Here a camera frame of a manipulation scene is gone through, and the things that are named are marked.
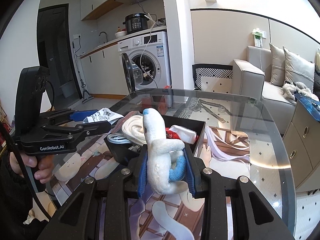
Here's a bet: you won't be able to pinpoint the white blue plush toy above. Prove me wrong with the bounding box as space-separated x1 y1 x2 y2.
143 108 188 194

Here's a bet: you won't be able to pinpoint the white tissue pack red edges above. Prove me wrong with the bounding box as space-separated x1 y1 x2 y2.
165 125 198 144

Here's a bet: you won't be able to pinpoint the white cable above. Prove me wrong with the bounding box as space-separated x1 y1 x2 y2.
107 132 136 145

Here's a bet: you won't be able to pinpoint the adidas socks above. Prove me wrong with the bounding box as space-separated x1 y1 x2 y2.
121 115 146 146

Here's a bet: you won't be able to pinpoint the white item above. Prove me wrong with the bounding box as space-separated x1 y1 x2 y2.
83 107 124 125

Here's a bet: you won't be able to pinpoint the person's left hand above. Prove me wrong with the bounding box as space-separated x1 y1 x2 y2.
9 152 55 184

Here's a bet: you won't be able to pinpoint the kitchen counter cabinets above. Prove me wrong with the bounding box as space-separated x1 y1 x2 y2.
81 43 128 98

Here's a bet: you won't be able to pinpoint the white washing machine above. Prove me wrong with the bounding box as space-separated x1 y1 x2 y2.
118 31 171 92

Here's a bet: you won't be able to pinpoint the chrome kitchen faucet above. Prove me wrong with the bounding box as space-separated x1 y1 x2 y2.
99 31 108 44

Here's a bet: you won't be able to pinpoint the white bowl on counter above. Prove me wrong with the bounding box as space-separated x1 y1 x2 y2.
115 30 127 38

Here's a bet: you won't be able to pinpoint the beige sofa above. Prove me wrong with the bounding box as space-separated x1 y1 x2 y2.
231 46 295 134

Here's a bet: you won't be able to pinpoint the black patterned chair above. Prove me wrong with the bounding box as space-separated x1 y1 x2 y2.
192 63 233 93

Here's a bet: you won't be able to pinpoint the black pressure cooker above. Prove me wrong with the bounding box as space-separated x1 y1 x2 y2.
123 12 149 34

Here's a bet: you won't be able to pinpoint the beige side cabinet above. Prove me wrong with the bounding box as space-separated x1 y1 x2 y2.
283 102 319 192

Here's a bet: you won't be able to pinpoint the beige cushion left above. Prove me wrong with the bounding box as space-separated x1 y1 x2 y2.
269 43 285 87

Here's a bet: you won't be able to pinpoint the grey fluffy cloth on sofa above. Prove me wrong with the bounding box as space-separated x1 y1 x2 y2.
281 82 319 105

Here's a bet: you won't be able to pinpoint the grey beige cushion right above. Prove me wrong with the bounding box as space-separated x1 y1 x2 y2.
283 47 315 90

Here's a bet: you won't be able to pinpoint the white wall remote holder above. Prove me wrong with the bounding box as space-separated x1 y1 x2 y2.
252 28 266 48

